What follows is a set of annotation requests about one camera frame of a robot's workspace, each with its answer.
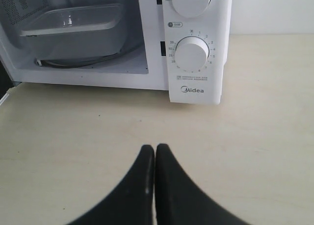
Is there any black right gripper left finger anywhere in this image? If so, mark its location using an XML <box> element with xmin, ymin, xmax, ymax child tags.
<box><xmin>69</xmin><ymin>145</ymin><xmax>155</xmax><ymax>225</ymax></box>

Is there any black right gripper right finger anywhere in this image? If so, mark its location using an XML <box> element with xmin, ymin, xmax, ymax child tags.
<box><xmin>155</xmin><ymin>144</ymin><xmax>248</xmax><ymax>225</ymax></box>

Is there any white plastic lidded container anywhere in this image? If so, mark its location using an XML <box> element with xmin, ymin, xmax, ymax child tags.
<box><xmin>20</xmin><ymin>3</ymin><xmax>128</xmax><ymax>60</ymax></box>

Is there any white microwave oven body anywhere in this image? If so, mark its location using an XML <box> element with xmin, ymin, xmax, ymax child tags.
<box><xmin>0</xmin><ymin>0</ymin><xmax>233</xmax><ymax>104</ymax></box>

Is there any lower white timer knob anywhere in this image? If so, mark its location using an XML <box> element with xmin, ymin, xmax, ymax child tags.
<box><xmin>174</xmin><ymin>36</ymin><xmax>209</xmax><ymax>73</ymax></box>

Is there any upper white control knob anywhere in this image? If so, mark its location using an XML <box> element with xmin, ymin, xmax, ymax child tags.
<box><xmin>171</xmin><ymin>0</ymin><xmax>211</xmax><ymax>18</ymax></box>

